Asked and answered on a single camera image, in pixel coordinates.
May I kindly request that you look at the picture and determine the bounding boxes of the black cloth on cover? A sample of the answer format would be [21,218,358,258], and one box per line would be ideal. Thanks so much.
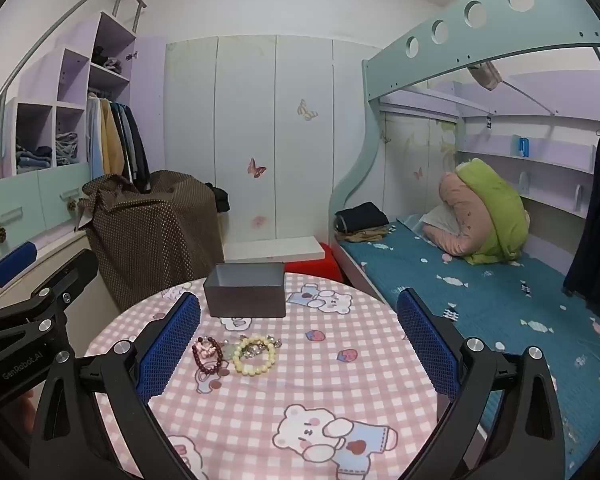
[206,182,230,214]

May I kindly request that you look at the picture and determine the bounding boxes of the green pink folded quilt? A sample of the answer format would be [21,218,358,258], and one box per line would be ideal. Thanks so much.
[422,158,530,264]

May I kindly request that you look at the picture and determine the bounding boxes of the white wardrobe doors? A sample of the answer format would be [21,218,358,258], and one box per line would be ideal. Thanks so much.
[164,36,377,243]

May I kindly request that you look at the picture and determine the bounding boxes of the pink checked bear tablecloth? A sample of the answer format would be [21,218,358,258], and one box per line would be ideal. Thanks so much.
[82,272,487,480]

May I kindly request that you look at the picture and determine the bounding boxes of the grey metal tin box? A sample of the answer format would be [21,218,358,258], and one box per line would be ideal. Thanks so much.
[204,262,286,318]

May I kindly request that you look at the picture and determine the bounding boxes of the brown dotted cloth cover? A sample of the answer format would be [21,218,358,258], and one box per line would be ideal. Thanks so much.
[79,170,224,311]

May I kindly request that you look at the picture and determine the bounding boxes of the dark red bead bracelet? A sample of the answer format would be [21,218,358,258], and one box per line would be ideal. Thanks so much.
[190,336,226,377]

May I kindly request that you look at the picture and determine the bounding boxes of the metal stair handrail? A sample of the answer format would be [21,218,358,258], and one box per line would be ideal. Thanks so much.
[0,0,148,134]

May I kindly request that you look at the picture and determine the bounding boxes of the teal bunk bed frame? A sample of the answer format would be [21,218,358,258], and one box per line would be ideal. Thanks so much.
[329,0,600,214]

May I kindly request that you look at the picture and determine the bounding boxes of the blue box on shelf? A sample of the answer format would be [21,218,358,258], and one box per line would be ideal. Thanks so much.
[512,136,530,158]

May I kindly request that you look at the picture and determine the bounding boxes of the teal candy print mattress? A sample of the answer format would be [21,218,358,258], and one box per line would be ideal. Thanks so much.
[341,221,600,476]

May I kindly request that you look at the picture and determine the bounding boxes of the hanging clothes row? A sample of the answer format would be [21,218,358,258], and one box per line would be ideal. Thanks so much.
[86,92,150,192]

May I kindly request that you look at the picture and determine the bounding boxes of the folded dark clothes stack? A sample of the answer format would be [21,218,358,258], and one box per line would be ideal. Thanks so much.
[334,202,390,243]

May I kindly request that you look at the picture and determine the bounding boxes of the teal drawer cabinet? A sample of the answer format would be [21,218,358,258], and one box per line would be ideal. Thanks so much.
[0,164,90,258]

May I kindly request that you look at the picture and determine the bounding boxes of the purple white shelf unit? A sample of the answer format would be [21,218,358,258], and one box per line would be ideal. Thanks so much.
[0,11,136,178]

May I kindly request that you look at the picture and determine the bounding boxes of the red storage ottoman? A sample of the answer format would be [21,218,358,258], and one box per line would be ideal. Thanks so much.
[285,243,343,283]

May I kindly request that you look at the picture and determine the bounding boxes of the cream bead bracelet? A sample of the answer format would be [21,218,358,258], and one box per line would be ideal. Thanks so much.
[232,334,278,377]

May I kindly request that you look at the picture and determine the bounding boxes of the white pillow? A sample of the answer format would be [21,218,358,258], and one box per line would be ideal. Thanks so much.
[420,203,460,236]

